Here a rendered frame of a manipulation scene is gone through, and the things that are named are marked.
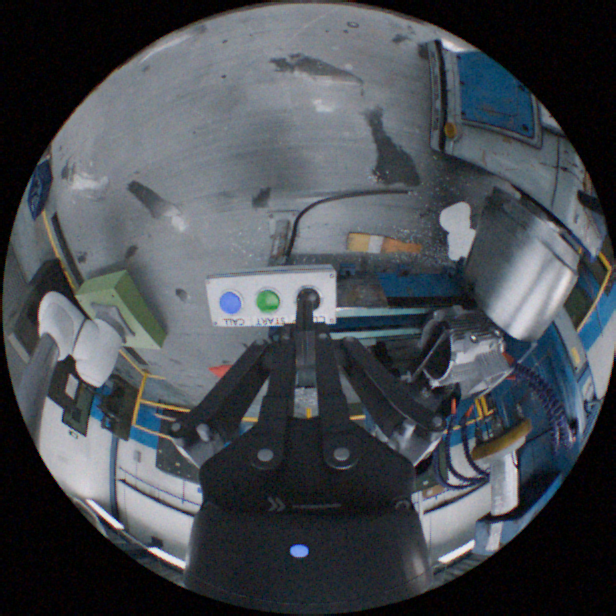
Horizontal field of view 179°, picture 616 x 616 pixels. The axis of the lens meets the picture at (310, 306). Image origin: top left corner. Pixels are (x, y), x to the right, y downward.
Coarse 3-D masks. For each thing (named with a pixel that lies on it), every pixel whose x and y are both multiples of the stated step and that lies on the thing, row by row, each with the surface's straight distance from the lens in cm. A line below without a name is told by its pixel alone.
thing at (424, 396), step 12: (408, 384) 76; (420, 384) 77; (456, 384) 85; (420, 396) 75; (432, 396) 77; (444, 396) 79; (456, 396) 83; (432, 408) 76; (444, 408) 78; (456, 408) 82
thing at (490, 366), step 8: (488, 352) 62; (496, 352) 63; (480, 360) 57; (488, 360) 60; (496, 360) 62; (504, 360) 65; (480, 368) 57; (488, 368) 58; (496, 368) 61; (504, 368) 63; (472, 376) 59; (480, 376) 57; (488, 376) 57; (496, 376) 68; (464, 384) 62; (472, 384) 59; (480, 384) 68; (488, 384) 69; (464, 392) 62; (472, 392) 65
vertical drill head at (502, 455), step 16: (496, 416) 56; (480, 432) 61; (496, 432) 55; (512, 432) 54; (528, 432) 58; (480, 448) 56; (496, 448) 54; (512, 448) 57; (496, 464) 60; (512, 464) 60; (496, 480) 61; (512, 480) 61; (496, 496) 62; (512, 496) 63; (496, 512) 64; (496, 528) 67; (496, 544) 70
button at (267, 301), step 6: (258, 294) 27; (264, 294) 27; (270, 294) 27; (276, 294) 27; (258, 300) 27; (264, 300) 27; (270, 300) 27; (276, 300) 27; (258, 306) 28; (264, 306) 27; (270, 306) 27; (276, 306) 27; (264, 312) 28; (270, 312) 28
